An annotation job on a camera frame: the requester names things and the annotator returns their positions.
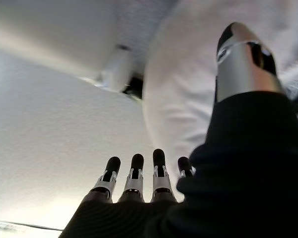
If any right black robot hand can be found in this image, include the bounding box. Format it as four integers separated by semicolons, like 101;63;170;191
59;21;298;238

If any white fringed cushion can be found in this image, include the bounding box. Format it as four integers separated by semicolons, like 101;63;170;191
142;0;298;200

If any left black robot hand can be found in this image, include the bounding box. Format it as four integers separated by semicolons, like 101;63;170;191
123;75;144;101

